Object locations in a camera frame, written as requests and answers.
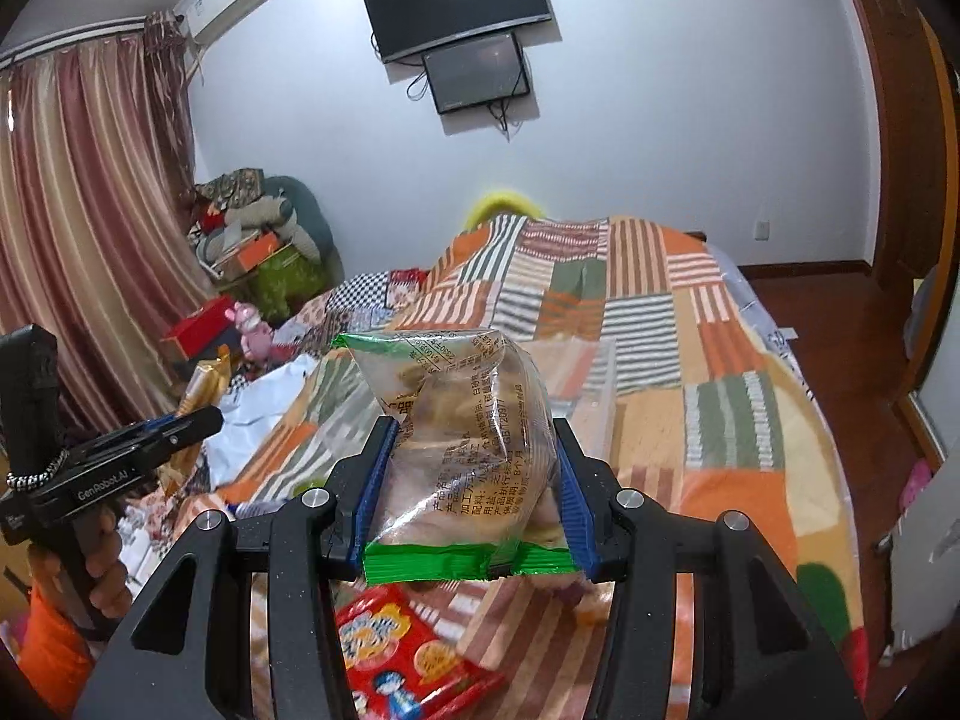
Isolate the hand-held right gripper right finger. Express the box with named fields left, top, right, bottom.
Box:
left=551, top=420, right=878, bottom=720

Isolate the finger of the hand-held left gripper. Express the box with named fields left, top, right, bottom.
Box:
left=112, top=412, right=197, bottom=440
left=71, top=406, right=226, bottom=466

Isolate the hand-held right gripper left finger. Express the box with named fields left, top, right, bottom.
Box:
left=71, top=416, right=402, bottom=720

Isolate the orange yellow snack packet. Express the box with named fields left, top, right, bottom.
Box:
left=184, top=356, right=235, bottom=422

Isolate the clear green-edged snack packet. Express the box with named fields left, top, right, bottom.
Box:
left=331, top=326, right=582, bottom=586

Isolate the red snack packet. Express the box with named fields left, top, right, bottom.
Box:
left=334, top=583, right=507, bottom=720

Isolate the person's left forearm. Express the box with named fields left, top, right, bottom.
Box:
left=15, top=577, right=98, bottom=717

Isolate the person's left hand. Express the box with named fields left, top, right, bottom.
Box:
left=81, top=514, right=132, bottom=618

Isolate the white plastic bag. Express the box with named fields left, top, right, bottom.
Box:
left=206, top=352, right=320, bottom=496

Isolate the red box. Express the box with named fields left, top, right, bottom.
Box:
left=161, top=296, right=239, bottom=362

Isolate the pink plush toy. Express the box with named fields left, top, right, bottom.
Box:
left=234, top=302, right=276, bottom=359

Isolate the orange striped patchwork blanket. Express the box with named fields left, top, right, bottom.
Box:
left=176, top=214, right=871, bottom=720

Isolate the checkered patchwork quilt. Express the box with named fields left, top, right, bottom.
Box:
left=274, top=268, right=430, bottom=365

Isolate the orange cardboard box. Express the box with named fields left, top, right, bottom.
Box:
left=216, top=232, right=284, bottom=276

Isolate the striped brown curtain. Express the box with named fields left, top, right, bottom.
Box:
left=0, top=11, right=218, bottom=428

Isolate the beige knitted plush toy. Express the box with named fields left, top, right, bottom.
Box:
left=223, top=195, right=316, bottom=256

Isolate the floral cloth bag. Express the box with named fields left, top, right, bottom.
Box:
left=196, top=169, right=265, bottom=209

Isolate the grey blue cushion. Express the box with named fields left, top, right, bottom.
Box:
left=262, top=176, right=336, bottom=265

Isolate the pale bed sheet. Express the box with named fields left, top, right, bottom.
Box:
left=716, top=244, right=797, bottom=365

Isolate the small pink item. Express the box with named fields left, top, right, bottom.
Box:
left=898, top=461, right=932, bottom=512

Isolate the grey blue bag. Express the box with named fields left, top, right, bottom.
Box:
left=902, top=262, right=943, bottom=362

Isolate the wooden door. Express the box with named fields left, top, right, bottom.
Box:
left=832, top=0, right=935, bottom=278

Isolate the yellow plush ring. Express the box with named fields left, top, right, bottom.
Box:
left=461, top=191, right=545, bottom=230

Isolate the white wardrobe with wooden frame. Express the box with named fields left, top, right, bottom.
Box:
left=889, top=15, right=960, bottom=665

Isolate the dangling black cable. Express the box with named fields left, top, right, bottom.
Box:
left=487, top=101, right=526, bottom=142

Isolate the small black wall monitor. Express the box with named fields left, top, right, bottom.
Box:
left=421, top=31, right=533, bottom=116

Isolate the black wall television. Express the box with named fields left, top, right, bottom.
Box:
left=360, top=0, right=554, bottom=65

